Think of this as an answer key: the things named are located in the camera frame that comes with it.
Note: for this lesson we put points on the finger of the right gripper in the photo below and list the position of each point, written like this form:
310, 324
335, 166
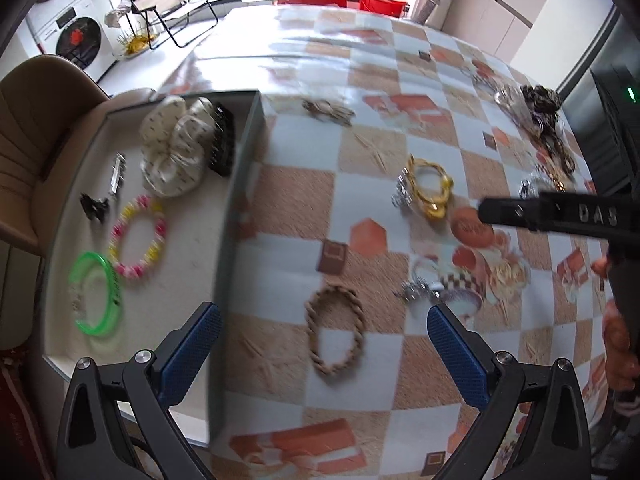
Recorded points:
568, 213

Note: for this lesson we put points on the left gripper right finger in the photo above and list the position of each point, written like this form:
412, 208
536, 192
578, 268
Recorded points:
555, 441

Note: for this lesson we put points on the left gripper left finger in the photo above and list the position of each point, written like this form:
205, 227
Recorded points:
93, 442

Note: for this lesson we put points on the silver charm pendant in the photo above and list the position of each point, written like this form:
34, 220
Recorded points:
402, 198

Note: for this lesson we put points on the silver spiked hair clip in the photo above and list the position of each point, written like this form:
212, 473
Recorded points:
118, 174

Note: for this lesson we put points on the black chain hair clip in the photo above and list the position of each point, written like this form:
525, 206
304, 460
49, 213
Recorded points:
221, 154

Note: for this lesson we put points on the grey jewelry tray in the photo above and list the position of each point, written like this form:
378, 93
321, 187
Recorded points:
196, 264

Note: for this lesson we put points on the right hand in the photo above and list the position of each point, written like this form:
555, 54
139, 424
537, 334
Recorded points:
621, 365

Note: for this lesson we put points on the red printed fabric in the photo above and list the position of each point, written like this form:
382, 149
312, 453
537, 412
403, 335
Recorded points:
23, 455

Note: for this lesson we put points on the clear hair claw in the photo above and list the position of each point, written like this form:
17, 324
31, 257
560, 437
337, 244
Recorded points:
511, 100

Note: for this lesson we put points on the green translucent bangle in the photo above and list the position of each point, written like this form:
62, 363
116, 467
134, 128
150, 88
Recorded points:
86, 268

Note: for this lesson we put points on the patterned tablecloth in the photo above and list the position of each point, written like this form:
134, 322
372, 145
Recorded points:
329, 374

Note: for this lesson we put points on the small black hair claw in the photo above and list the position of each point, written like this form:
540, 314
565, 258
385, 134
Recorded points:
94, 209

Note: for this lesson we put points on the red plastic bucket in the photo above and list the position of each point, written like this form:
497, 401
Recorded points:
392, 8

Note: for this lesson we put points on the gold bunny hair clip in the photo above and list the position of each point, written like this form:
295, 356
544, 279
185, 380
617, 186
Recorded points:
327, 109

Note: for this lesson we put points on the white polka dot scrunchie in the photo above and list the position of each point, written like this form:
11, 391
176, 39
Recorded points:
176, 137

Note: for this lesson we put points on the brown leather chair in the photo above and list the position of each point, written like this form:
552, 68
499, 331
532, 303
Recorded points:
50, 112

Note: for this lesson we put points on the yellow flower bowl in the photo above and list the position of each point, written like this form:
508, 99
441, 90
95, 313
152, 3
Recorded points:
132, 45

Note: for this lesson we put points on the white washing machine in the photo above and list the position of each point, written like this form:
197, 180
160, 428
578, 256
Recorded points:
72, 29

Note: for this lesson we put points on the black folding chair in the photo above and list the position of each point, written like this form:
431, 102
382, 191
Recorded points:
166, 20

